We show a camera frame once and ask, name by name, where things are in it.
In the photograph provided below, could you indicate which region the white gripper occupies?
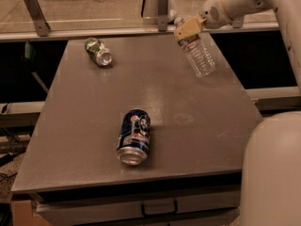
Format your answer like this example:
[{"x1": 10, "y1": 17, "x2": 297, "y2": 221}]
[{"x1": 174, "y1": 0, "x2": 239, "y2": 40}]

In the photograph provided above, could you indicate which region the clear plastic water bottle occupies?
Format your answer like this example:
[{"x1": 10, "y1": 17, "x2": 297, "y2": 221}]
[{"x1": 174, "y1": 16, "x2": 217, "y2": 78}]

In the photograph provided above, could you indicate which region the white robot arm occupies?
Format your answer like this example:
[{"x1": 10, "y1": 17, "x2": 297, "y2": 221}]
[{"x1": 174, "y1": 0, "x2": 301, "y2": 226}]

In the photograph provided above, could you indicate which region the blue soda can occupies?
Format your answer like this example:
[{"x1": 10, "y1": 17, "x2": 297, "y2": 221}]
[{"x1": 117, "y1": 108, "x2": 151, "y2": 166}]

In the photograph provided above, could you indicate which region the grey cabinet drawer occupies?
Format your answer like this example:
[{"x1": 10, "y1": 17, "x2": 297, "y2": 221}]
[{"x1": 37, "y1": 190, "x2": 240, "y2": 226}]

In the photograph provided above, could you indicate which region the horizontal metal rail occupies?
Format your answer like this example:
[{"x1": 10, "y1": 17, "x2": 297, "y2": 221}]
[{"x1": 0, "y1": 22, "x2": 279, "y2": 42}]

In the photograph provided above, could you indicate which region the right metal rail bracket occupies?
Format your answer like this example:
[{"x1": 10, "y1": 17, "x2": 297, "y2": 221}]
[{"x1": 231, "y1": 16, "x2": 245, "y2": 28}]

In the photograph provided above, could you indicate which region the metal rail bracket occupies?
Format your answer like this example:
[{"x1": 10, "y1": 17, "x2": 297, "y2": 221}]
[
  {"x1": 24, "y1": 0, "x2": 51, "y2": 37},
  {"x1": 231, "y1": 16, "x2": 245, "y2": 28},
  {"x1": 157, "y1": 0, "x2": 168, "y2": 32}
]

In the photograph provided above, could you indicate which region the middle metal rail bracket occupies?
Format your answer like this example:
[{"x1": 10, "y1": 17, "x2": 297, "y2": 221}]
[{"x1": 157, "y1": 0, "x2": 168, "y2": 32}]

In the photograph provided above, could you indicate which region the left metal rail bracket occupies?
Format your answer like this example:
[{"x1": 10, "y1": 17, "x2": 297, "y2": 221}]
[{"x1": 24, "y1": 0, "x2": 51, "y2": 37}]

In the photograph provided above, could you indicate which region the black drawer handle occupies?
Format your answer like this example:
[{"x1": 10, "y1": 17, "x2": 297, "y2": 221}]
[{"x1": 140, "y1": 200, "x2": 179, "y2": 218}]

